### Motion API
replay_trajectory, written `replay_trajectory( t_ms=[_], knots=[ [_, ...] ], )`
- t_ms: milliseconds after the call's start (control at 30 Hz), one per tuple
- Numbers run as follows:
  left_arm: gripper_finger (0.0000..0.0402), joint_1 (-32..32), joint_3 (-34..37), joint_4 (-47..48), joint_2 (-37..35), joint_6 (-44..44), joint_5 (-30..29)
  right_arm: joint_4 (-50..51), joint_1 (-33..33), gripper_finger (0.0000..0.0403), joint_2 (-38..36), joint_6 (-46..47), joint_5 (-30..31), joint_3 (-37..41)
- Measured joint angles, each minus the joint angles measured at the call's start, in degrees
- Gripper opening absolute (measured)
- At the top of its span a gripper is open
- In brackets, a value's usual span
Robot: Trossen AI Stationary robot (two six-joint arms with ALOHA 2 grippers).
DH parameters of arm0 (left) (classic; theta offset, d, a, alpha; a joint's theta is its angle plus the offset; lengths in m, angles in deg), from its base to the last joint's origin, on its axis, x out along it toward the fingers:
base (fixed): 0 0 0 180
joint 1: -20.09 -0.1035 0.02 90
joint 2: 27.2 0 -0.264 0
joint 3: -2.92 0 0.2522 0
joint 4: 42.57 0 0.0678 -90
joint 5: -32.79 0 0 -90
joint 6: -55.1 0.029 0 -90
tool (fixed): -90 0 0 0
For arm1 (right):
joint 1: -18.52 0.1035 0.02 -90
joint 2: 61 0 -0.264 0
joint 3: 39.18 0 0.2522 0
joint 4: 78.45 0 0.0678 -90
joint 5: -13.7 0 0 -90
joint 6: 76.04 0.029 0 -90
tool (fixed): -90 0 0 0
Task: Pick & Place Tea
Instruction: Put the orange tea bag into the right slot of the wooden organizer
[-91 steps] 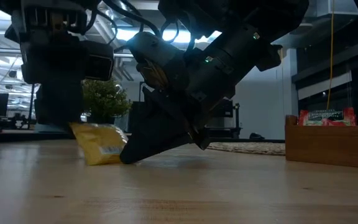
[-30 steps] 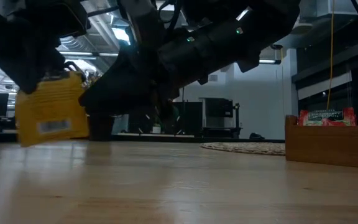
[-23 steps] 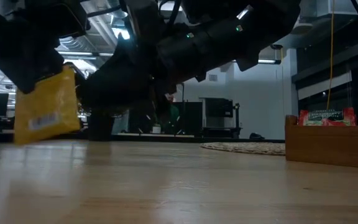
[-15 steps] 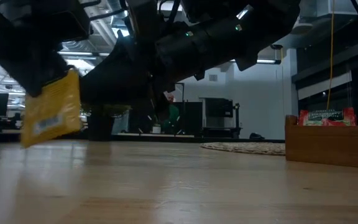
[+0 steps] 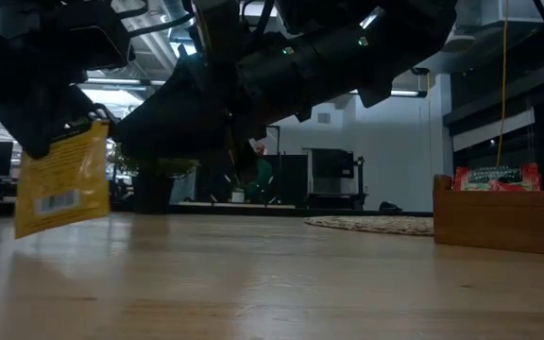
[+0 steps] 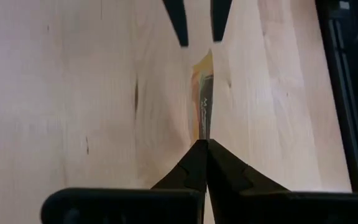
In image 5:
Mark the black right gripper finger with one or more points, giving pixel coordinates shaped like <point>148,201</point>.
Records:
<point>246,163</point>

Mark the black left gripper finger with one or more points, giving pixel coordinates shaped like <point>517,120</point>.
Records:
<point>33,134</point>
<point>99,114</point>

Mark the orange tea bag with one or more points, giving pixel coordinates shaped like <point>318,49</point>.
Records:
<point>62,181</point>

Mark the red tea bag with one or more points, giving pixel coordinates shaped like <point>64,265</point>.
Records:
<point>461,181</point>

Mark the wooden three-compartment tea box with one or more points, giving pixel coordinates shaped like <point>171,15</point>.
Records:
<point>503,222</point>

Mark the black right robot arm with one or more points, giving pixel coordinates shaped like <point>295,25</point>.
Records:
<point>347,52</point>

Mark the white bucket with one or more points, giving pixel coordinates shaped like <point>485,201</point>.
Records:
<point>238,196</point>

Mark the black partition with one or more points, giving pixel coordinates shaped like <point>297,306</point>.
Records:
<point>291,179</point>

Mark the small green potted plant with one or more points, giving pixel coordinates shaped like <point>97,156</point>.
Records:
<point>154,184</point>

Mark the dark office desk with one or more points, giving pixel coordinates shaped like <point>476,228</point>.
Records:
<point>343,200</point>

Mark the black lamp stand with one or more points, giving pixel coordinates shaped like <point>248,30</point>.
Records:
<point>360,175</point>

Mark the round woven placemat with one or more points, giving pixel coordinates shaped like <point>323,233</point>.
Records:
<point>371,226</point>

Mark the small black dome object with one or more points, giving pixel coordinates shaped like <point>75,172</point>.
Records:
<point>390,207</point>

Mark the long ceiling light strip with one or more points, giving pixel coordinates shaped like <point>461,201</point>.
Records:
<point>404,93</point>

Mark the white ceiling air unit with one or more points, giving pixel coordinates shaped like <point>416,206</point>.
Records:
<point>513,11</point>

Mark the black metal frame stand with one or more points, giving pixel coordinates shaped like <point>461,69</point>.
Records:
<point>277,141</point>

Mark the black metal table frame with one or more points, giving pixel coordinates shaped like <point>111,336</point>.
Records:
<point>253,210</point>

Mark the silver ceiling duct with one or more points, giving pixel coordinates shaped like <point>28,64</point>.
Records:
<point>158,42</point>

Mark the wall vent grille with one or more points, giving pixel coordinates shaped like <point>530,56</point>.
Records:
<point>324,118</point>

